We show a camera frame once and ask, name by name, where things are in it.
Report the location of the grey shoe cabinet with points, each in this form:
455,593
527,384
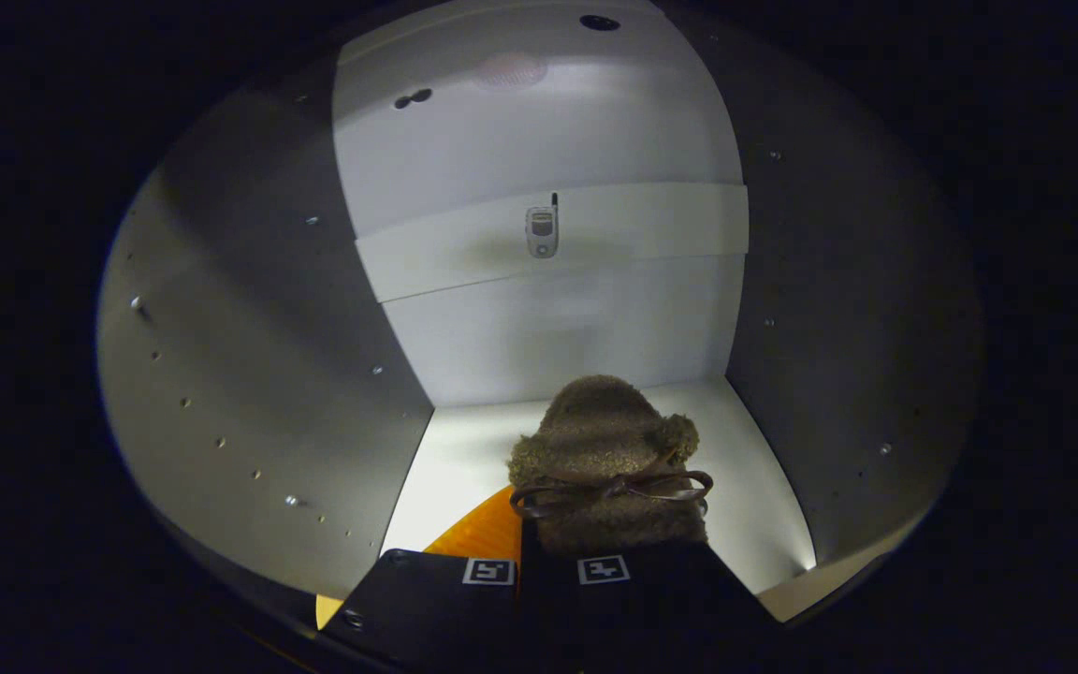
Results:
548,309

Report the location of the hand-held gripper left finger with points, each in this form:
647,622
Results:
436,608

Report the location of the brown fuzzy shoe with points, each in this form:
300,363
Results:
604,440

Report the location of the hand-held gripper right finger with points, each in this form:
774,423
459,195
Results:
651,599

